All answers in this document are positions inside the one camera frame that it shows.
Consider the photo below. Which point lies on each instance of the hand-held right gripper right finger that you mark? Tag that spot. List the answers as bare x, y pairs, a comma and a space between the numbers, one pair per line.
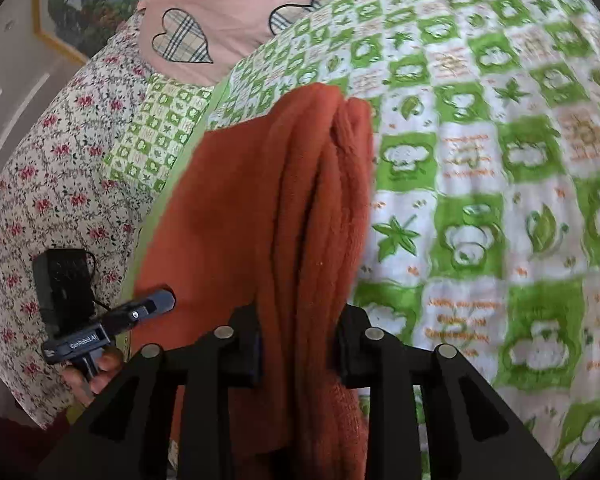
352, 350

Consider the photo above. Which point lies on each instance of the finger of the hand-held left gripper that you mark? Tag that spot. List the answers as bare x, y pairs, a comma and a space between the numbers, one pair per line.
150, 305

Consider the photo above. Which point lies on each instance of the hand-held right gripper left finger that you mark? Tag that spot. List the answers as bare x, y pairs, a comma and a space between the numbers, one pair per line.
245, 345

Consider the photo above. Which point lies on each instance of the orange knit sweater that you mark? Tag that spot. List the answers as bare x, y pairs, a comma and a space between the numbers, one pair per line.
220, 220

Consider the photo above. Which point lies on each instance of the person's left hand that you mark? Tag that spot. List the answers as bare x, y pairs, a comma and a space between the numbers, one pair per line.
102, 372

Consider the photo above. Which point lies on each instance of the floral bed sheet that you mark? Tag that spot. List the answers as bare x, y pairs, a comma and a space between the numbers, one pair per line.
55, 170

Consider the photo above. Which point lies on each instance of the green patchwork blanket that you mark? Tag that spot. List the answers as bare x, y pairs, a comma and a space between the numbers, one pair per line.
480, 160

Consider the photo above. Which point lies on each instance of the pink heart print duvet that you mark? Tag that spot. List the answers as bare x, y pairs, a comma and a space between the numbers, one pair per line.
230, 5

